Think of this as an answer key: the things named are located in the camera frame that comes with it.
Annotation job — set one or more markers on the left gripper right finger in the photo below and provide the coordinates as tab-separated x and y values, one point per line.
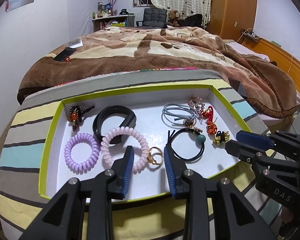
234	217

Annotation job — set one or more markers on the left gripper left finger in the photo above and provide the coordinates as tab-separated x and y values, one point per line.
62	217

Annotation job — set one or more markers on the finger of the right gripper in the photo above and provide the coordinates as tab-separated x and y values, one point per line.
244	152
255	140

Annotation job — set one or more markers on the person's right hand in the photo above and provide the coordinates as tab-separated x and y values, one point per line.
288	224

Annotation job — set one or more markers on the brown beige plush blanket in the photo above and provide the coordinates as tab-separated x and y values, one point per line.
116	49

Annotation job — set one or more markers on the green white shallow box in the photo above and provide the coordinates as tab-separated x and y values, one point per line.
230	112

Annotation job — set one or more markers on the striped pastel blanket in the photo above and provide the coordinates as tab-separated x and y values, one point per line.
154	218

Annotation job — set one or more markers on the wooden headboard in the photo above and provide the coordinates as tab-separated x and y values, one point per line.
285	61

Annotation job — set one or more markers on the black clothes pile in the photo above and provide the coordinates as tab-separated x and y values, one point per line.
191	21

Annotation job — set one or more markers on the wooden wardrobe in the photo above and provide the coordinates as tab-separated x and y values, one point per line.
229	17

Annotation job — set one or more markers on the small orange red trinket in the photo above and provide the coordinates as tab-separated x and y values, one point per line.
68	60

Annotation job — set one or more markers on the brown teddy bear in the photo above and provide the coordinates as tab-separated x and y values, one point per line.
173	16

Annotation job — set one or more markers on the black smartphone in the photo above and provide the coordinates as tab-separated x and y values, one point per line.
63	55

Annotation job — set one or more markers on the black padded chair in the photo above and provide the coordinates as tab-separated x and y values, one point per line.
153	18

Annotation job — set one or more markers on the white small box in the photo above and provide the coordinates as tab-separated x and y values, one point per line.
75	43

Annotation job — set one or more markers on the white shelf desk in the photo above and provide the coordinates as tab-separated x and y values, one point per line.
116	21

